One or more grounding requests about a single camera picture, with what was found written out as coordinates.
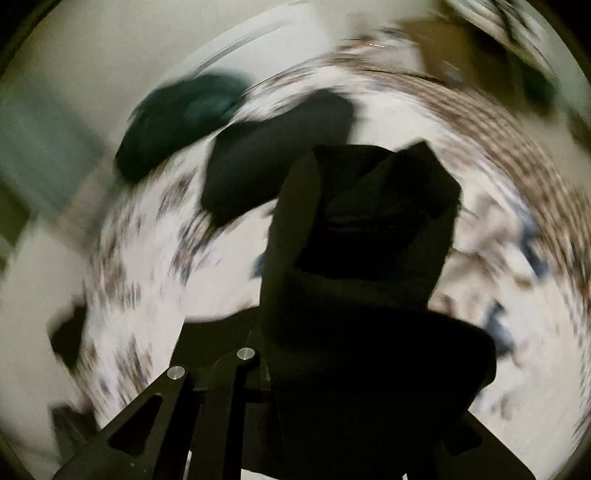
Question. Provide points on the chair with piled clothes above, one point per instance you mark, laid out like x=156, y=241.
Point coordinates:
x=511, y=53

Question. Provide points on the dark green quilt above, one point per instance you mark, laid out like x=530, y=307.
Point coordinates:
x=175, y=116

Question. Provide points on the black folded garment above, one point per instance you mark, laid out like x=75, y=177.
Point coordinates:
x=250, y=160

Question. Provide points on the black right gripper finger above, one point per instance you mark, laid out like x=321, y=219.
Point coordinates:
x=188, y=424

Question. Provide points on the cardboard box by nightstand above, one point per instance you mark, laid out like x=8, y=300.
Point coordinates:
x=445, y=48

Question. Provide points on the black small garment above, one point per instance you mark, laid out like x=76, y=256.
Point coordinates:
x=366, y=382

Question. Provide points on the floral bed sheet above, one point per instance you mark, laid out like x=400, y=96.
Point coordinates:
x=150, y=271

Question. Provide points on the white bed headboard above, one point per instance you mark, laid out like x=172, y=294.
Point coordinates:
x=261, y=47

